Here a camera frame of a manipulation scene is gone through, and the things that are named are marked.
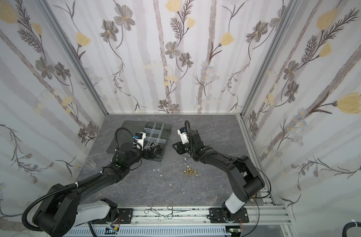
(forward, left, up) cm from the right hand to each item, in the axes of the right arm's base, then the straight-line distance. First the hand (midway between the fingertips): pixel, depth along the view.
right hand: (175, 143), depth 86 cm
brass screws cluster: (-12, -10, -12) cm, 20 cm away
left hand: (-2, +12, +3) cm, 12 cm away
